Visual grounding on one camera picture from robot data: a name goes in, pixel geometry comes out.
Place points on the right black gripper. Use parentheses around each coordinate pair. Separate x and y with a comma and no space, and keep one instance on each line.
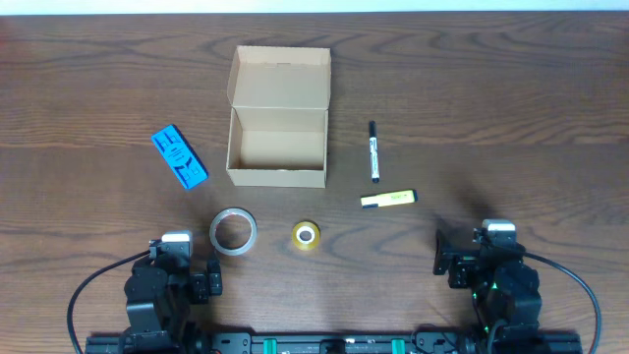
(463,264)

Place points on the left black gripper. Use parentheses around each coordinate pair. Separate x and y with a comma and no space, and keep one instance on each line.
(215,285)

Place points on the clear tape roll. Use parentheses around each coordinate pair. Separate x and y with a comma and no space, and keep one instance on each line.
(233,231)

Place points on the yellow highlighter pen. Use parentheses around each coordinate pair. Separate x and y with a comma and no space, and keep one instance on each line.
(390,199)

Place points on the small yellow tape roll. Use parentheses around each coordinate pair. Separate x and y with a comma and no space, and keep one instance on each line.
(306,235)

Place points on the blue plastic block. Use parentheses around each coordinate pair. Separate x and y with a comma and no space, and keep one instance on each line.
(180,157)

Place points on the black white marker pen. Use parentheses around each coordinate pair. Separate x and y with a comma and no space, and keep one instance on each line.
(373,152)

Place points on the brown cardboard box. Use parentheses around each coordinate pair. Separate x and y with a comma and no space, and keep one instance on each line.
(279,98)

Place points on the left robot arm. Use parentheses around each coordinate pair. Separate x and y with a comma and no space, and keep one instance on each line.
(160,293)

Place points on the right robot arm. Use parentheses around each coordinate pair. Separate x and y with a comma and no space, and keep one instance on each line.
(505,291)

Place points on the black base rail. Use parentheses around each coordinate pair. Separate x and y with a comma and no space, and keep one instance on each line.
(421,342)

